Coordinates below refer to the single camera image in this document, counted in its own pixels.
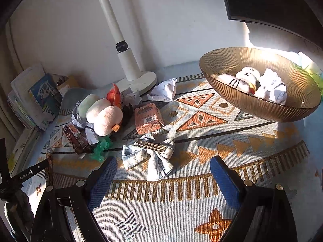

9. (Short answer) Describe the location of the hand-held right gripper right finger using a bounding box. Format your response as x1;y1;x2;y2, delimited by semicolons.
209;155;298;242

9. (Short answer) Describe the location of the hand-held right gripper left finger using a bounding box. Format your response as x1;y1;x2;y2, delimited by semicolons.
30;156;119;242

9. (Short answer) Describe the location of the brown patterned strip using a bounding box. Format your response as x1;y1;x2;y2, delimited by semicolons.
46;149;54;187

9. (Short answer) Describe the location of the dark brown printed packet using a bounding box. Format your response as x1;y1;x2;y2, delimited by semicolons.
63;124;92;155

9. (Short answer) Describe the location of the ribbed gold glass bowl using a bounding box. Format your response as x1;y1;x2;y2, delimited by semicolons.
198;47;321;123

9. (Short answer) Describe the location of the person's left hand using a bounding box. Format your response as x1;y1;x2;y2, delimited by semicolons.
4;191;35;235

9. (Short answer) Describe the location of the green crumpled wrapper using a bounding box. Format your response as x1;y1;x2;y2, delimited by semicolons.
91;136;114;162

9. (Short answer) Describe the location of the patterned woven table mat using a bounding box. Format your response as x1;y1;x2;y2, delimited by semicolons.
33;73;323;242

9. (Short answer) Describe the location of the grey striped bow hair clip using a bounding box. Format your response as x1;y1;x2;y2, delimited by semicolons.
122;132;176;181

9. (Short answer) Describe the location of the pastel dango plush toy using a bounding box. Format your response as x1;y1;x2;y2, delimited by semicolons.
77;94;124;137

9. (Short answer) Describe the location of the small black object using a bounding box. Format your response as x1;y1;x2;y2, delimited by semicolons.
121;103;134;121

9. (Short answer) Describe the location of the pink cardboard box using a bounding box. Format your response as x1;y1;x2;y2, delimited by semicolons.
134;103;164;135

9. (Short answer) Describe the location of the stack of books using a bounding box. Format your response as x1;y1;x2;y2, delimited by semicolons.
7;66;63;172

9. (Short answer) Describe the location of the orange plush toy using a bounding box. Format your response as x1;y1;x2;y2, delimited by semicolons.
106;83;122;107

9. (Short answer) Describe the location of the small crumpled paper ball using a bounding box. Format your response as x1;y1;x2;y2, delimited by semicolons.
121;88;143;105

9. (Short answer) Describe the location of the white striped plush toy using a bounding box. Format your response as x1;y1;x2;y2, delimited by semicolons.
216;74;250;94

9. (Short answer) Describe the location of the brown cardboard box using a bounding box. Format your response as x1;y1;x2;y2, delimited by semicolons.
57;74;81;96

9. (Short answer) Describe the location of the white face plush toy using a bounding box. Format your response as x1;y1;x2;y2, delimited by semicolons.
241;67;261;79
236;71;256;86

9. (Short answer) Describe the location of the large crumpled white paper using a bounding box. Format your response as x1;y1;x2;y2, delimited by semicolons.
254;68;288;104

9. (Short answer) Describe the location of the crumpled printed paper sheet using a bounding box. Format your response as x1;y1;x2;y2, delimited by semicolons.
147;78;177;102

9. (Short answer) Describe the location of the white desk lamp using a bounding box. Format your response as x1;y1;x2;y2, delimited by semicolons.
47;0;158;95

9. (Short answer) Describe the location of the black monitor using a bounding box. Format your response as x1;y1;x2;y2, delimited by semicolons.
218;0;323;46

